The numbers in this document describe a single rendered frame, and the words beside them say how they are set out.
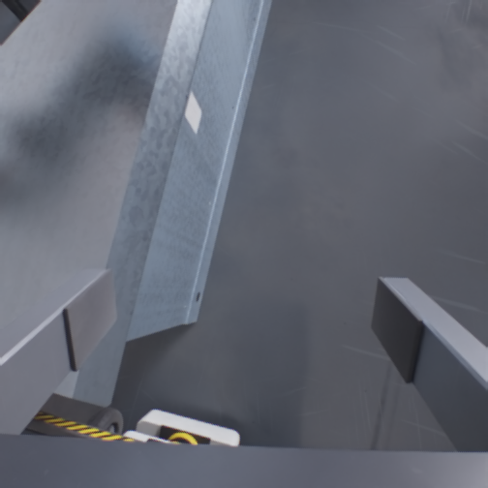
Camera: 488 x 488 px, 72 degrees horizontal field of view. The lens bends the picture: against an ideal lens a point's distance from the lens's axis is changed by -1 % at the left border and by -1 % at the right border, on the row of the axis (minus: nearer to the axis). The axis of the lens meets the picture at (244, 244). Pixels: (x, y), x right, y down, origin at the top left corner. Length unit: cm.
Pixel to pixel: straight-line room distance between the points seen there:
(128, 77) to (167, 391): 87
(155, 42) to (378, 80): 86
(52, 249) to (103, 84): 21
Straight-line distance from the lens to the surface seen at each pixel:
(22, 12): 49
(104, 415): 109
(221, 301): 104
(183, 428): 101
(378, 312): 17
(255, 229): 104
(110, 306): 17
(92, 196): 45
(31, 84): 56
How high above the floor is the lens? 102
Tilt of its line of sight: 79 degrees down
